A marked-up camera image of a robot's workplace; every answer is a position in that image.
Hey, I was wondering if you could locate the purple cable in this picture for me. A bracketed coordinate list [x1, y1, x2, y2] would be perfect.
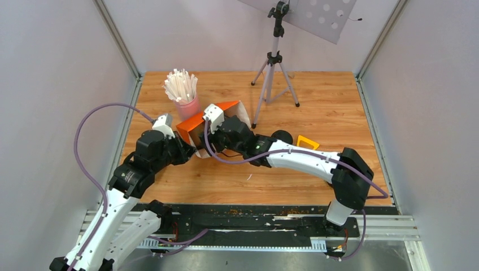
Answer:
[65, 103, 156, 271]
[203, 119, 390, 201]

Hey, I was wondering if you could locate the bundle of white straws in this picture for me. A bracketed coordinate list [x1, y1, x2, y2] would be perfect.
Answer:
[162, 69, 198, 105]

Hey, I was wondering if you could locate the orange paper bag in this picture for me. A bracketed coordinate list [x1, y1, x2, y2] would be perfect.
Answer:
[176, 100, 251, 159]

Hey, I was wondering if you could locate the silver camera tripod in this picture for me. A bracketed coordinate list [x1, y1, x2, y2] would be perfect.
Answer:
[251, 1, 300, 129]

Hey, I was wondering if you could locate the pink translucent straw holder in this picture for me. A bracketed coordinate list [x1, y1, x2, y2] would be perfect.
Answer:
[174, 97, 202, 121]

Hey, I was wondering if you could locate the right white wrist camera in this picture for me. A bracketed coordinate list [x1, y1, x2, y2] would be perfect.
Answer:
[203, 103, 225, 134]

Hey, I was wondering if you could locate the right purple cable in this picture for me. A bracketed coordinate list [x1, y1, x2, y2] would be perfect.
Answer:
[203, 119, 390, 201]

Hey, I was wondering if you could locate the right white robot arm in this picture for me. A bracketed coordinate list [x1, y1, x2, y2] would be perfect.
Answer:
[202, 116, 374, 236]

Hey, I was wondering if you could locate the yellow triangular plastic bracket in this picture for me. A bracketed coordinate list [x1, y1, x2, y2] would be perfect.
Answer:
[296, 135, 320, 150]

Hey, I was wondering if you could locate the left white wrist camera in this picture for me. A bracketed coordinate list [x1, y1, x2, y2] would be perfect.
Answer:
[152, 113, 176, 138]

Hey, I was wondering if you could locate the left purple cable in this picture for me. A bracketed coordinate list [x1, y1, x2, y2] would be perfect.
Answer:
[65, 103, 156, 271]

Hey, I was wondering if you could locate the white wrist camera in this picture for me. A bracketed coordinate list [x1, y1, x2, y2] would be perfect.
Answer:
[152, 113, 176, 138]
[203, 103, 225, 134]

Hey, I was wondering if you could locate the grey perforated panel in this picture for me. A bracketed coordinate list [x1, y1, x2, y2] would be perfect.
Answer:
[242, 0, 356, 44]

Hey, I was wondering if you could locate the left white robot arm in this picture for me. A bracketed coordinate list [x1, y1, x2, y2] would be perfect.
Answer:
[49, 130, 196, 270]

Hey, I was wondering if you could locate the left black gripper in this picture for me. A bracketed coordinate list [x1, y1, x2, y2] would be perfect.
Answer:
[152, 130, 198, 172]

